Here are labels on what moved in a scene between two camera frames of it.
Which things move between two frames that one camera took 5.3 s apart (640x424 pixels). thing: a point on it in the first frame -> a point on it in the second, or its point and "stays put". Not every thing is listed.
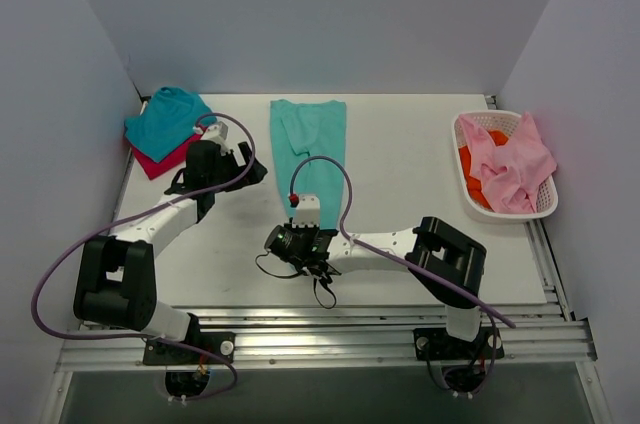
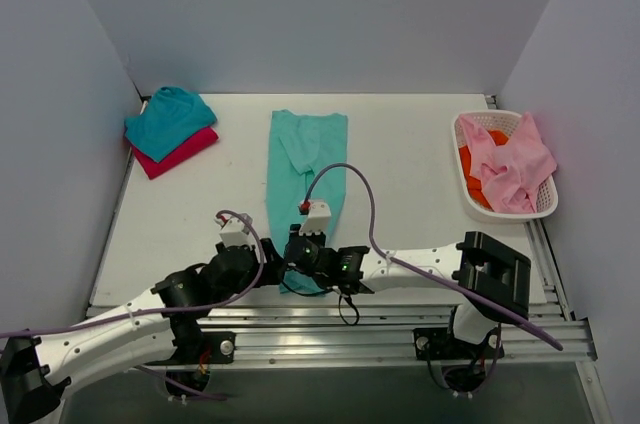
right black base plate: x=435 y=344 stays put
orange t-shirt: x=473 y=184 stays put
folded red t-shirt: x=174 y=158 stays put
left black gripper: x=239 y=164 -> x=270 y=264
